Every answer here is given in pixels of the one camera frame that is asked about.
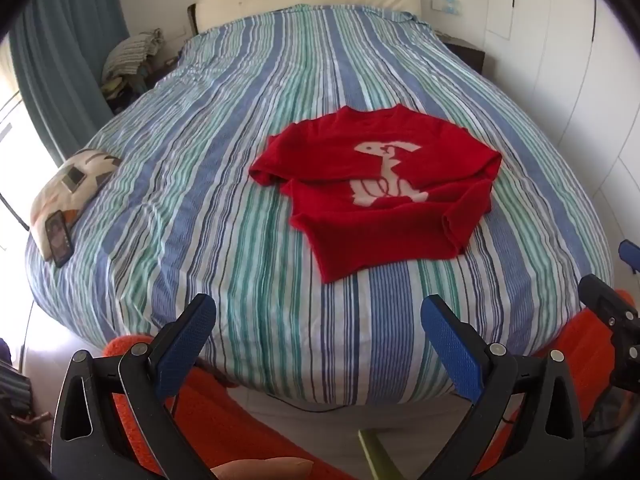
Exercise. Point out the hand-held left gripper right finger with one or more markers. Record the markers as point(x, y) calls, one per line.
point(450, 345)

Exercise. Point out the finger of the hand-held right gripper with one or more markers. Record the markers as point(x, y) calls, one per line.
point(612, 310)
point(630, 255)

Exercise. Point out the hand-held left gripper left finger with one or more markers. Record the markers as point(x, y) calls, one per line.
point(182, 345)

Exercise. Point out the red sweater with white print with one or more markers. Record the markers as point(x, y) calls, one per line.
point(330, 160)

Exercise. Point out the pile of clothes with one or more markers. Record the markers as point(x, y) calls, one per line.
point(131, 62)

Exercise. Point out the orange rug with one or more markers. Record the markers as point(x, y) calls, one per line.
point(235, 425)

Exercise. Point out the green flat stick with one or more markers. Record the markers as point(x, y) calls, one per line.
point(375, 457)

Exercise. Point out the black smartphone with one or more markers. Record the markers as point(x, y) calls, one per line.
point(59, 238)

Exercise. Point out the blue green striped bedspread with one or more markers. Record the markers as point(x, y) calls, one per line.
point(210, 170)

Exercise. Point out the beige patterned pillow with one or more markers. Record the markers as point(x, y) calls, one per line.
point(87, 180)

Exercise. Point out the white wardrobe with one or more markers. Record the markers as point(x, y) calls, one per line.
point(565, 60)

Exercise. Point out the dark nightstand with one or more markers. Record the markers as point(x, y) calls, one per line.
point(467, 54)

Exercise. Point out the teal curtain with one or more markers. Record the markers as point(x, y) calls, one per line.
point(60, 60)

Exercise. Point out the white wall outlet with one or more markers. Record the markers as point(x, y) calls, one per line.
point(444, 5)

